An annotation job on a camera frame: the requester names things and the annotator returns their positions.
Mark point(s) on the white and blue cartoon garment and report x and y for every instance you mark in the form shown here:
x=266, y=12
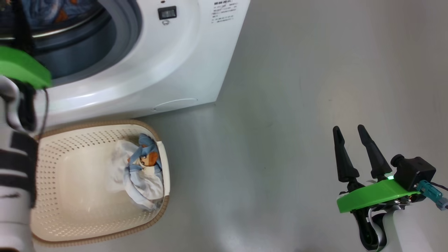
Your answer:
x=143, y=175

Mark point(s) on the black door latch socket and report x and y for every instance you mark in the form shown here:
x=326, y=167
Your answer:
x=167, y=13

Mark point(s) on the grey rubber door gasket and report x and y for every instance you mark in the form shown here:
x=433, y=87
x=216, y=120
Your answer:
x=105, y=38

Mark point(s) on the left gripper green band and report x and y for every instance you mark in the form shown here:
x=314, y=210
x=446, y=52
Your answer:
x=21, y=66

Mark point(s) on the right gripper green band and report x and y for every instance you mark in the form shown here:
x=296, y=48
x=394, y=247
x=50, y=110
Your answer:
x=378, y=194

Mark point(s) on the black printed text label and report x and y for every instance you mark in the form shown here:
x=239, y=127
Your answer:
x=224, y=10

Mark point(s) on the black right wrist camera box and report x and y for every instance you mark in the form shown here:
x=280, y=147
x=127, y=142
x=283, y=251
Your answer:
x=414, y=171

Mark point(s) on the cream perforated laundry basket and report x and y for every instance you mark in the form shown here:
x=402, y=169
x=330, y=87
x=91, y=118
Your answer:
x=84, y=196

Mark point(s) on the round white drain filter cover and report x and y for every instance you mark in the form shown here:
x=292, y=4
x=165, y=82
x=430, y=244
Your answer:
x=175, y=104

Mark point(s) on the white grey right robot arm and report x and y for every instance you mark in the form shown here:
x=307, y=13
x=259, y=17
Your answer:
x=409, y=231

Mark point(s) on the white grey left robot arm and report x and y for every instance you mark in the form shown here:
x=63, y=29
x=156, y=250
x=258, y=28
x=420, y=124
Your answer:
x=14, y=196

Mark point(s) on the white front-load washing machine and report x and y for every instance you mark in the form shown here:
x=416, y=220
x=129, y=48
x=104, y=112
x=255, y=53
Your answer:
x=175, y=59

